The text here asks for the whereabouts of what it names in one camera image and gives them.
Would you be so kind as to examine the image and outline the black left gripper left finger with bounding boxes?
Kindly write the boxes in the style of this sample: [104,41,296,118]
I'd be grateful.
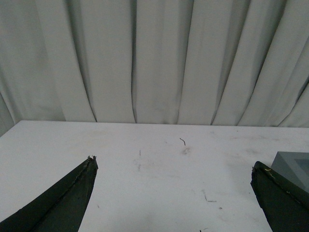
[0,156,98,232]

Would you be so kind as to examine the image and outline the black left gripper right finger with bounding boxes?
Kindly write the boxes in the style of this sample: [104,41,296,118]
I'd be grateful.
[251,161,309,232]

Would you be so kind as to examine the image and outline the gray base block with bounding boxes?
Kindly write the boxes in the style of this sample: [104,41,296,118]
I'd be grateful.
[271,151,309,192]

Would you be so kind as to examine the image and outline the white pleated curtain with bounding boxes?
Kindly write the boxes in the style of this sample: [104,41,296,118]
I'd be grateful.
[0,0,309,134]

